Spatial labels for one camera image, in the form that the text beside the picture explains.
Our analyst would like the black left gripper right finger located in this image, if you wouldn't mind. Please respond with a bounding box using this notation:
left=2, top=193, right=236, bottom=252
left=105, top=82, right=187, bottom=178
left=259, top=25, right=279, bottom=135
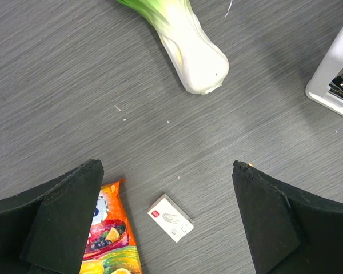
left=232, top=160, right=343, bottom=273

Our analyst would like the colourful snack packet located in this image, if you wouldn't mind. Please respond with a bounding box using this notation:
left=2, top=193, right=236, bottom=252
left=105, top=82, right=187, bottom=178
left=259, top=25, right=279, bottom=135
left=80, top=179, right=143, bottom=274

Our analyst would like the staples box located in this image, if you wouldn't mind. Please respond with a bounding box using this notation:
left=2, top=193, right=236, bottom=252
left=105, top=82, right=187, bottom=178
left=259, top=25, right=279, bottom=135
left=147, top=194, right=194, bottom=243

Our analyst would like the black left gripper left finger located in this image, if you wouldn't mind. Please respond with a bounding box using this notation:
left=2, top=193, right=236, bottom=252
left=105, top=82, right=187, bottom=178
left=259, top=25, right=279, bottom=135
left=0, top=159, right=104, bottom=273

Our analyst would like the green bok choy toy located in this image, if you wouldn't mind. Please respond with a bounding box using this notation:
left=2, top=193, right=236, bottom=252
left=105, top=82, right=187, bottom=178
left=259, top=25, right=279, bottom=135
left=120, top=0, right=229, bottom=95

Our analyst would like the white stapler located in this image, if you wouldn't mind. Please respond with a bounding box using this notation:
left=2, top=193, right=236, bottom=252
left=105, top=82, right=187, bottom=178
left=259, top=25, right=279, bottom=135
left=305, top=28, right=343, bottom=116

